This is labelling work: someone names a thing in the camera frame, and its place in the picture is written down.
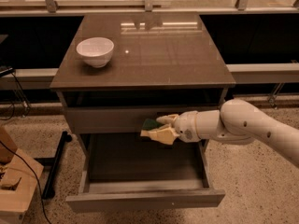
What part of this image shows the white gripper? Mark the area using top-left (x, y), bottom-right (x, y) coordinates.
top-left (140, 111), bottom-right (200, 145)

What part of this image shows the green and yellow sponge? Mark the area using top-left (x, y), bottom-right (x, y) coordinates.
top-left (140, 119), bottom-right (163, 136)

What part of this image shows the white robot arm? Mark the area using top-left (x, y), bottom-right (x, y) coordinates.
top-left (140, 99), bottom-right (299, 166)

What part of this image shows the open grey middle drawer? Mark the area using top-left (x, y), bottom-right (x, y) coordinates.
top-left (66, 133), bottom-right (225, 213)

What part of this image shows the grey drawer cabinet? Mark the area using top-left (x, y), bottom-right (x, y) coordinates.
top-left (50, 12), bottom-right (236, 214)

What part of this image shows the white ceramic bowl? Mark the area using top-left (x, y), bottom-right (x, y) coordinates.
top-left (76, 37), bottom-right (114, 68)

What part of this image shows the black metal stand leg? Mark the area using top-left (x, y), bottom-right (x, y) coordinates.
top-left (36, 131), bottom-right (72, 200)

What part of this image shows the wooden box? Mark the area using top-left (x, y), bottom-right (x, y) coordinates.
top-left (0, 127), bottom-right (44, 224)

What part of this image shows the black cable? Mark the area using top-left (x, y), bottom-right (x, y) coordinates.
top-left (0, 139), bottom-right (52, 224)

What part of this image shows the metal window frame rail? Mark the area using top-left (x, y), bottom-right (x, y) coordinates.
top-left (0, 0), bottom-right (299, 17)

